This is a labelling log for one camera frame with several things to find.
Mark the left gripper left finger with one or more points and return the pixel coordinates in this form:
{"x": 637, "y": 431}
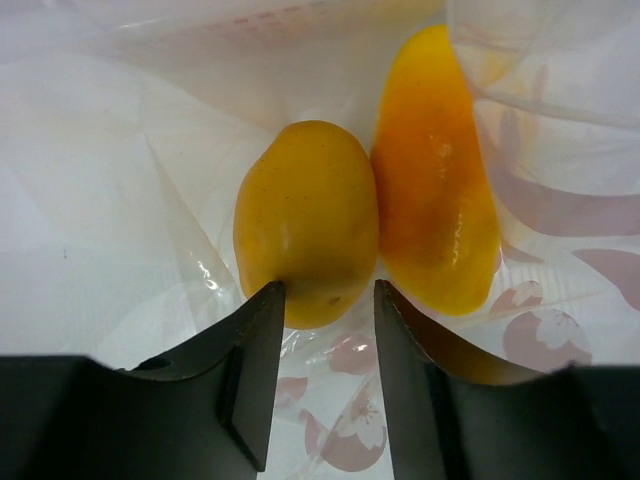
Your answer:
{"x": 201, "y": 410}

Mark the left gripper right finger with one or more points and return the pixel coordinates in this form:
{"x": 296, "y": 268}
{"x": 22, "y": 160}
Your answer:
{"x": 455, "y": 411}

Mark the orange fake fruit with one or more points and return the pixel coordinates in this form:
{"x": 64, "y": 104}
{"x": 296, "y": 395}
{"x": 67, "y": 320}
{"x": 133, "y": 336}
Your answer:
{"x": 306, "y": 215}

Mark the clear zip top bag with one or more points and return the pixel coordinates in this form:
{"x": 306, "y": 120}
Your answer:
{"x": 127, "y": 128}

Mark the yellow fake banana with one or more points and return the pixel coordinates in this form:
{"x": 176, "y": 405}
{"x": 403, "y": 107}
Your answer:
{"x": 439, "y": 234}

